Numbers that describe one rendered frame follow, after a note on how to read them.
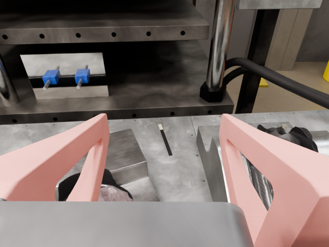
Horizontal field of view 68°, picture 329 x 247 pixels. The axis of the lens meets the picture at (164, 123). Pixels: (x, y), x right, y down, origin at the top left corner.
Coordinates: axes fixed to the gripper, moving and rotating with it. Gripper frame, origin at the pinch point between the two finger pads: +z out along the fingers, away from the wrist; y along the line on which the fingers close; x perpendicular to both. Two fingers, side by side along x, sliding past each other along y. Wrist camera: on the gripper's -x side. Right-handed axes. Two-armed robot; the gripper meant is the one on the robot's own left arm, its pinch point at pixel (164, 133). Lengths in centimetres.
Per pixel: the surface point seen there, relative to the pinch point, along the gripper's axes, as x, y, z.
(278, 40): 76, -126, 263
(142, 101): 39, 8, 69
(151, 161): 38, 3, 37
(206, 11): 50, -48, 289
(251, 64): 24, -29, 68
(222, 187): 29.8, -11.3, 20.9
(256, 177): 27.8, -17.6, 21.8
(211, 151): 28.7, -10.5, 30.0
